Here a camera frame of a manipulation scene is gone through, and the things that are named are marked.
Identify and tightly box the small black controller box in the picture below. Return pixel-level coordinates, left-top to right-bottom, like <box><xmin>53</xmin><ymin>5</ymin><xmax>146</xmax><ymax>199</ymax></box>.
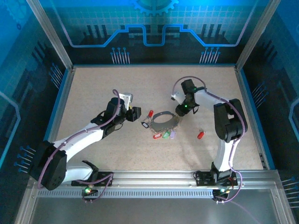
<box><xmin>212</xmin><ymin>188</ymin><xmax>231</xmax><ymax>199</ymax></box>
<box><xmin>82</xmin><ymin>188</ymin><xmax>99</xmax><ymax>196</ymax></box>

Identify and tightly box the grey metal front plate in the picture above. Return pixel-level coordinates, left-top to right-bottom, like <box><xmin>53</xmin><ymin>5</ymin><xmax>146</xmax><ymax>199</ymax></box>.
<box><xmin>30</xmin><ymin>198</ymin><xmax>281</xmax><ymax>224</ymax></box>

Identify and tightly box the aluminium back rail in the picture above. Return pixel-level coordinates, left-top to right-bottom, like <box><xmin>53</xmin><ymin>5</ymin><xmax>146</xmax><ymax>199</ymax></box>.
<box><xmin>72</xmin><ymin>64</ymin><xmax>237</xmax><ymax>69</ymax></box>

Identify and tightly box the aluminium side rail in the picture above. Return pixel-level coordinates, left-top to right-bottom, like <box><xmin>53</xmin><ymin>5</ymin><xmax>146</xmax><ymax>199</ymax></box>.
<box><xmin>234</xmin><ymin>66</ymin><xmax>296</xmax><ymax>224</ymax></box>
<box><xmin>14</xmin><ymin>66</ymin><xmax>76</xmax><ymax>224</ymax></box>

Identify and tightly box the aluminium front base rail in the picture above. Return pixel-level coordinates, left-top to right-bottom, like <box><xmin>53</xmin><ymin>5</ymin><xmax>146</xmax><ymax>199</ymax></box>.
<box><xmin>28</xmin><ymin>169</ymin><xmax>280</xmax><ymax>189</ymax></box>

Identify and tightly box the slotted grey cable duct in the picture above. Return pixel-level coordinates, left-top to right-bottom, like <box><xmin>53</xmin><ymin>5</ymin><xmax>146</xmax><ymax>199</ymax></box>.
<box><xmin>37</xmin><ymin>189</ymin><xmax>214</xmax><ymax>199</ymax></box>

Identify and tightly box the aluminium frame post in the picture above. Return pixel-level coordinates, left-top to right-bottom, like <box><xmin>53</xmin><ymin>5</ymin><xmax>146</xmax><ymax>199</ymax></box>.
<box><xmin>235</xmin><ymin>0</ymin><xmax>282</xmax><ymax>70</ymax></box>
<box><xmin>26</xmin><ymin>0</ymin><xmax>75</xmax><ymax>70</ymax></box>

